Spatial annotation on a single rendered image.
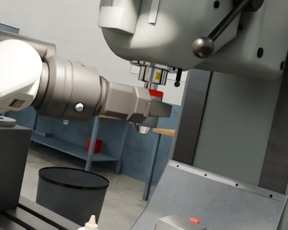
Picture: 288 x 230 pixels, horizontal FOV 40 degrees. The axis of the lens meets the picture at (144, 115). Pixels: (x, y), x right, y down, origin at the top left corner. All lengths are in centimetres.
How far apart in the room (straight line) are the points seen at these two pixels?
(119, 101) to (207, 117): 47
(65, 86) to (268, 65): 39
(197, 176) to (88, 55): 587
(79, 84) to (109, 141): 569
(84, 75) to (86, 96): 3
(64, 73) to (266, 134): 55
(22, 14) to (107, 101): 786
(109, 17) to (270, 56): 34
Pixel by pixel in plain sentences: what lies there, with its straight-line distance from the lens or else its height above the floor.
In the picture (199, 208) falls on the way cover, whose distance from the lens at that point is 98.
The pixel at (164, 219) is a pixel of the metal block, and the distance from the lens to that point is 63.
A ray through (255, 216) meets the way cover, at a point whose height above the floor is 104.
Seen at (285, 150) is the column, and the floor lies 120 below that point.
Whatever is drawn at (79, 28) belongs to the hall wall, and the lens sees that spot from 708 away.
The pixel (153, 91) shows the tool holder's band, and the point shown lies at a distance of 64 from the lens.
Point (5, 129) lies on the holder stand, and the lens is 89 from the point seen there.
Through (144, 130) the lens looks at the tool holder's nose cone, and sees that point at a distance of 65.
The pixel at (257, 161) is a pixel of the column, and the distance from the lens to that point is 97.
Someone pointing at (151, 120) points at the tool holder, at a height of 122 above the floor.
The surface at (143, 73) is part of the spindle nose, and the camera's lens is 65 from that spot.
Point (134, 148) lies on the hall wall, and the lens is 595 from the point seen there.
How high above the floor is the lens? 126
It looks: 3 degrees down
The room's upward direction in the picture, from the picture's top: 11 degrees clockwise
